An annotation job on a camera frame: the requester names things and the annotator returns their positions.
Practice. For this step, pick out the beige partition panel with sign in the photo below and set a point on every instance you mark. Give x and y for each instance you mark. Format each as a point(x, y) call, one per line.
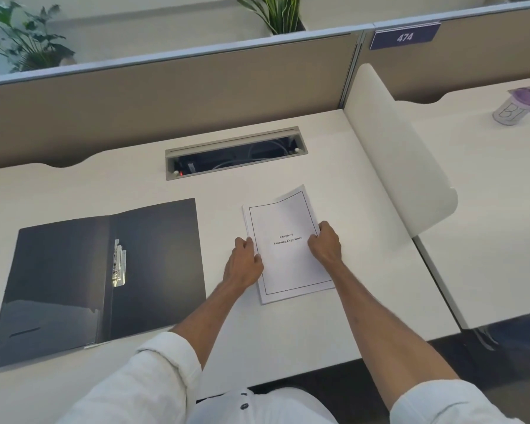
point(477, 52)

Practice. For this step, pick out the white cup with purple lid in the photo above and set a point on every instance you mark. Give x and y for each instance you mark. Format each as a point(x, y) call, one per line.
point(512, 111)

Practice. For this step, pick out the person's left hand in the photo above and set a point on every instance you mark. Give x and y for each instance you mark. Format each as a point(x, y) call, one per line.
point(243, 271)

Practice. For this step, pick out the leafy green plant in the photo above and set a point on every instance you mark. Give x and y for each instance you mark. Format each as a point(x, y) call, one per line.
point(26, 39)

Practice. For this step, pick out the white curved desk divider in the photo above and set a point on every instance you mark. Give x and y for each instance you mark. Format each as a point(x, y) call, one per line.
point(397, 150)

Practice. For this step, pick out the person's left forearm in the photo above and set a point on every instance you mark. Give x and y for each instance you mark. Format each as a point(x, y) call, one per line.
point(207, 322)

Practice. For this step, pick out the white shirt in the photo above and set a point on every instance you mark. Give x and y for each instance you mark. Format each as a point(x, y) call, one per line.
point(137, 392)

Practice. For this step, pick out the person's right thumb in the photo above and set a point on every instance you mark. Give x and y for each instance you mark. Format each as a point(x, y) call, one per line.
point(314, 244)

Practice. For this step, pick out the white printed paper document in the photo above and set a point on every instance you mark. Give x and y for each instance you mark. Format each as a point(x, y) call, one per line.
point(287, 271)

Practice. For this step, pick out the person's left thumb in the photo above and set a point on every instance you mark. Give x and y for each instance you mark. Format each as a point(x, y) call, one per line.
point(258, 262)

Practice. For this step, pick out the silver folder clip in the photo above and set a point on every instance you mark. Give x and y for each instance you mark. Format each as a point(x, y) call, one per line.
point(119, 264)

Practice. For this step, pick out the spiky green plant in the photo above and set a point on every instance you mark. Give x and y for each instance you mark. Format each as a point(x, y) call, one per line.
point(278, 13)

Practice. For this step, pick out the person's right hand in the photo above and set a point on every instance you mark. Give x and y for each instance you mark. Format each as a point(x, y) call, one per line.
point(329, 249)

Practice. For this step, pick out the long beige partition panel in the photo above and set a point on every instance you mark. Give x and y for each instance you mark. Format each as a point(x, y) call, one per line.
point(159, 101)

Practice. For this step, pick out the purple number sign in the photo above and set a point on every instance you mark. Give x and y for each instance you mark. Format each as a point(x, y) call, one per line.
point(404, 37)

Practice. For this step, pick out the black open file folder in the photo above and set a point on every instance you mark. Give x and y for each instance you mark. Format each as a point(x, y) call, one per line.
point(48, 278)

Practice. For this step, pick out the person's right forearm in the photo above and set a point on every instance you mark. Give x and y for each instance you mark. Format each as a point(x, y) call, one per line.
point(380, 331)

